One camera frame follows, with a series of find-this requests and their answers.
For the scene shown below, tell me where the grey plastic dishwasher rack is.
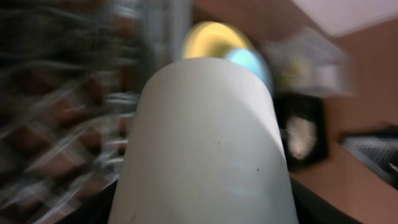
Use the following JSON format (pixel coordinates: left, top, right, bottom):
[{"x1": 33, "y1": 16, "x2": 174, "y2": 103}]
[{"x1": 1, "y1": 0, "x2": 192, "y2": 223}]

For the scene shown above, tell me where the black waste tray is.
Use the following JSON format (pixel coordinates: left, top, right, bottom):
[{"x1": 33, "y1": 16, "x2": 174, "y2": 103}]
[{"x1": 274, "y1": 93, "x2": 329, "y2": 172}]

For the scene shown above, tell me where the white pink-rimmed bowl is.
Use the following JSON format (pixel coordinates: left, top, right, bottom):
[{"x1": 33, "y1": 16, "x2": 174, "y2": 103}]
[{"x1": 109, "y1": 58, "x2": 298, "y2": 223}]

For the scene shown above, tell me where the clear plastic waste bin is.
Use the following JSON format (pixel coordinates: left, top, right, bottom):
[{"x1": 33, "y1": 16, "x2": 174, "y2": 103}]
[{"x1": 263, "y1": 27, "x2": 354, "y2": 98}]

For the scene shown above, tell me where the light blue cup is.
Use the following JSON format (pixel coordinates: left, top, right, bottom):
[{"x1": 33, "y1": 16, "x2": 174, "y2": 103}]
[{"x1": 223, "y1": 48, "x2": 274, "y2": 96}]

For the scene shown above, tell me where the yellow plate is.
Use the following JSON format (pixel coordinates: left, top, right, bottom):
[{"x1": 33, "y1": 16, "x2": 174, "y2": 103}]
[{"x1": 182, "y1": 21, "x2": 253, "y2": 59}]

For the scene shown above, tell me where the pile of rice waste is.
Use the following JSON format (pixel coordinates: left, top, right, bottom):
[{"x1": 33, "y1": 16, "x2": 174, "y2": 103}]
[{"x1": 286, "y1": 116, "x2": 317, "y2": 160}]

